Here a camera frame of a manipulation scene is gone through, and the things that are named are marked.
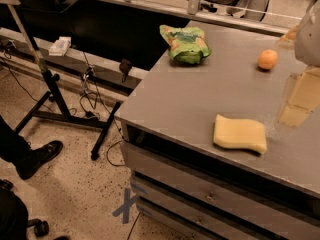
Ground orange fruit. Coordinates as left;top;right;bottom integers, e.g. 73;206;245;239
258;49;278;70

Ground black cables on floor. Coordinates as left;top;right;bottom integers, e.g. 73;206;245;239
0;43;126;168

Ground yellow sponge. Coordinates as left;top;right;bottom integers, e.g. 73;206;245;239
213;114;267;154

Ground small white box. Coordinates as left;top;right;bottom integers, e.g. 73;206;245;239
49;36;71;56

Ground grey drawer cabinet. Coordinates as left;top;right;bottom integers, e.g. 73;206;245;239
114;110;320;240

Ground green chip bag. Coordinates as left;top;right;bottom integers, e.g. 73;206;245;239
159;25;211;65

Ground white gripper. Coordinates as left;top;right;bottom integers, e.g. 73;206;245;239
277;0;320;127

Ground black rolling stand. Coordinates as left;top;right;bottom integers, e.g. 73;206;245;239
0;0;121;160

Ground black leather shoe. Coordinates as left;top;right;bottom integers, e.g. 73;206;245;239
15;140;63;180

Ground blue tape cross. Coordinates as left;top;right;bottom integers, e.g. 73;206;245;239
112;183;145;224

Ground black dangling plug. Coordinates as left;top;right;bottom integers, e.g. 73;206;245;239
119;59;132;82

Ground black office chair base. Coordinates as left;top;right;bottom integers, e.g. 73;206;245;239
0;180;49;240

